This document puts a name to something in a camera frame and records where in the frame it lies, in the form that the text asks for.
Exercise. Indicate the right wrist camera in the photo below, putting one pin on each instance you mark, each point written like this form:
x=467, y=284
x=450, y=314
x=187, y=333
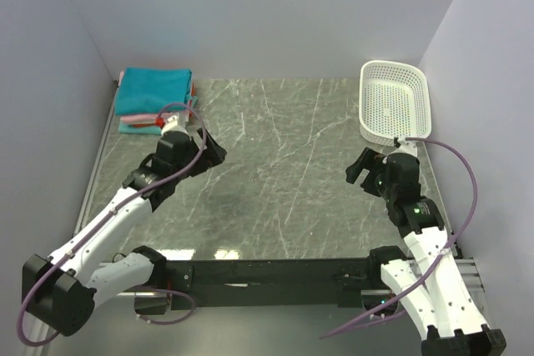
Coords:
x=402, y=145

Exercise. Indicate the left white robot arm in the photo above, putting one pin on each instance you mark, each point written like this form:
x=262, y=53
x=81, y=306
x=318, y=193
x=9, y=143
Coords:
x=64, y=289

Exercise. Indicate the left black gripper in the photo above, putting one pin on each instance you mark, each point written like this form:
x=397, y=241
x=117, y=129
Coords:
x=213, y=155

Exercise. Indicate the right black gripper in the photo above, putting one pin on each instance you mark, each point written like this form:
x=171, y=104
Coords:
x=370, y=160

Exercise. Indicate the pink folded t-shirt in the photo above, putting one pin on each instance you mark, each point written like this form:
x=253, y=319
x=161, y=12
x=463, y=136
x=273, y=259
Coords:
x=134, y=99

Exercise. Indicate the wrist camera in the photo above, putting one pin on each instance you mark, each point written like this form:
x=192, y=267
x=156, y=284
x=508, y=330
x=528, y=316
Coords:
x=402, y=145
x=174, y=123

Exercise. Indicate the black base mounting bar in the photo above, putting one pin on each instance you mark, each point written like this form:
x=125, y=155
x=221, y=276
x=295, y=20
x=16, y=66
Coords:
x=343, y=282

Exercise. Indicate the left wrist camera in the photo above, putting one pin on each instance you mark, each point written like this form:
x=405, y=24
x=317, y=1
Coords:
x=174, y=123

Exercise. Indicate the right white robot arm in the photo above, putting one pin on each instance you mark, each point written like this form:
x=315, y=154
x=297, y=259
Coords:
x=438, y=302

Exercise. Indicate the white perforated plastic basket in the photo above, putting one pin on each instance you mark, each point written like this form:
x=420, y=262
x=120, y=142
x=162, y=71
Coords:
x=394, y=102

